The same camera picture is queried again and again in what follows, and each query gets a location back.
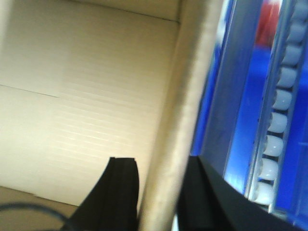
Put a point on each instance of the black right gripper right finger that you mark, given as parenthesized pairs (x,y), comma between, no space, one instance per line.
(208,203)

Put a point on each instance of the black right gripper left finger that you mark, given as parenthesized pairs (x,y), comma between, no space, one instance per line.
(112,203)

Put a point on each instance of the brown cardboard box black print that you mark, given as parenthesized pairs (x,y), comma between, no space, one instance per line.
(85,80)

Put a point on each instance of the red object behind shelf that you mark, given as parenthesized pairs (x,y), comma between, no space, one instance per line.
(268,21)

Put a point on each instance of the white roller conveyor track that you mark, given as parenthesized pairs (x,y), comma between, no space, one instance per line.
(277,104)

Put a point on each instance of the metal shelf frame bar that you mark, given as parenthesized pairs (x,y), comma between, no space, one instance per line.
(237,49)

